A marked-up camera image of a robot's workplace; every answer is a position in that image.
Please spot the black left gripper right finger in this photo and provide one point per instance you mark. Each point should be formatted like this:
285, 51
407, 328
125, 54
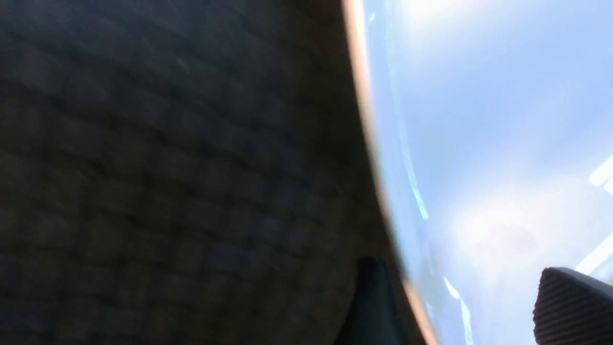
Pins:
572, 309

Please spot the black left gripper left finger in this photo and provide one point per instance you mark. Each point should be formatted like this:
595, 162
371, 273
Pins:
374, 317

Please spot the white square rice plate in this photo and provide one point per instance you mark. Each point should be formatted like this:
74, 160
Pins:
488, 125

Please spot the black serving tray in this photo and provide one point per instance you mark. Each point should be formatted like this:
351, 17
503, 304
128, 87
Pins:
181, 172

